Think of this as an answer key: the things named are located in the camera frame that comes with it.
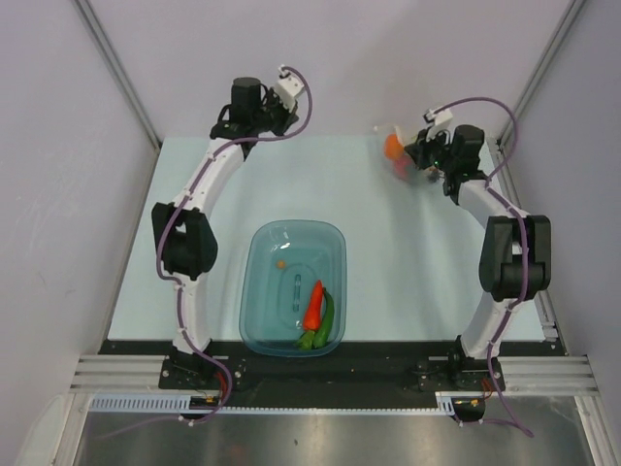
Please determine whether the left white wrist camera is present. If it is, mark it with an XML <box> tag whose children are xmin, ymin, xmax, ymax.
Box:
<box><xmin>273</xmin><ymin>65</ymin><xmax>306</xmax><ymax>113</ymax></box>

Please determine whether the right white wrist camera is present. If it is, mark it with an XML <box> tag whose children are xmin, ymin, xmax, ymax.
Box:
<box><xmin>423</xmin><ymin>108</ymin><xmax>453</xmax><ymax>141</ymax></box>

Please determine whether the left aluminium frame post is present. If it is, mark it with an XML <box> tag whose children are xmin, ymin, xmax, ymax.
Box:
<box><xmin>72</xmin><ymin>0</ymin><xmax>163</xmax><ymax>150</ymax></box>

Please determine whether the clear zip top bag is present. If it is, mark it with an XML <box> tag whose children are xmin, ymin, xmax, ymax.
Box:
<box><xmin>374</xmin><ymin>123</ymin><xmax>440</xmax><ymax>184</ymax></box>

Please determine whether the red apple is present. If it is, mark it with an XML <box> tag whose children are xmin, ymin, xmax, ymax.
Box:
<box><xmin>392</xmin><ymin>155</ymin><xmax>412</xmax><ymax>181</ymax></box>

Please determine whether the right aluminium frame post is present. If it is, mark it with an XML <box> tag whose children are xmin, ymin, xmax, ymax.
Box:
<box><xmin>502</xmin><ymin>0</ymin><xmax>588</xmax><ymax>142</ymax></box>

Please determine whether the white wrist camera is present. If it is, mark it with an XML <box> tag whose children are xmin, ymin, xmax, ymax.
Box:
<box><xmin>423</xmin><ymin>108</ymin><xmax>453</xmax><ymax>141</ymax></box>
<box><xmin>273</xmin><ymin>65</ymin><xmax>306</xmax><ymax>113</ymax></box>

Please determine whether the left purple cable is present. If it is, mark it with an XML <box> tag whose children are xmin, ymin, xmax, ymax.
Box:
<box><xmin>153</xmin><ymin>64</ymin><xmax>314</xmax><ymax>441</ymax></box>

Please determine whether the white cable duct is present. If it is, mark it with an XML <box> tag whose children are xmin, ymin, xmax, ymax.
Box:
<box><xmin>89</xmin><ymin>393</ymin><xmax>455</xmax><ymax>416</ymax></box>

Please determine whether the aluminium rail left side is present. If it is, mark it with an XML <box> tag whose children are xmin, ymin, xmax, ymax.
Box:
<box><xmin>70</xmin><ymin>353</ymin><xmax>169</xmax><ymax>394</ymax></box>

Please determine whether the aluminium frame post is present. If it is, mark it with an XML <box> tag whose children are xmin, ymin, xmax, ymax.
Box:
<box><xmin>502</xmin><ymin>0</ymin><xmax>588</xmax><ymax>142</ymax></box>
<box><xmin>72</xmin><ymin>0</ymin><xmax>163</xmax><ymax>150</ymax></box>

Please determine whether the red chili pepper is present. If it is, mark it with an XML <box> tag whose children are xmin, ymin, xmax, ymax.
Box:
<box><xmin>302</xmin><ymin>281</ymin><xmax>324</xmax><ymax>331</ymax></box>

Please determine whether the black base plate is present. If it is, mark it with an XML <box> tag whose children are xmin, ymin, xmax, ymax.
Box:
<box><xmin>99</xmin><ymin>339</ymin><xmax>567</xmax><ymax>410</ymax></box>

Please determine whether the blue transparent plastic bin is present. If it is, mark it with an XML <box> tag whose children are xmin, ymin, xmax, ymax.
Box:
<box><xmin>239</xmin><ymin>219</ymin><xmax>347</xmax><ymax>357</ymax></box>

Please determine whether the green cucumber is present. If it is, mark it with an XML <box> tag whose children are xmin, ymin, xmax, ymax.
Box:
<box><xmin>311</xmin><ymin>289</ymin><xmax>335</xmax><ymax>350</ymax></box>

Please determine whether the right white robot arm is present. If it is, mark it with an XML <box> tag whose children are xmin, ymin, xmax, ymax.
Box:
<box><xmin>405</xmin><ymin>124</ymin><xmax>551</xmax><ymax>389</ymax></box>

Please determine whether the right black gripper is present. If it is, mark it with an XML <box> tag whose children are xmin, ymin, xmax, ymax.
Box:
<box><xmin>406</xmin><ymin>124</ymin><xmax>458</xmax><ymax>173</ymax></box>

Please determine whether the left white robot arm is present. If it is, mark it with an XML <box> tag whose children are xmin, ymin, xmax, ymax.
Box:
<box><xmin>151</xmin><ymin>66</ymin><xmax>311</xmax><ymax>354</ymax></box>

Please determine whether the orange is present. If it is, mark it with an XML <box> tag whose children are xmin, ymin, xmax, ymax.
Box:
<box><xmin>383</xmin><ymin>133</ymin><xmax>405</xmax><ymax>161</ymax></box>

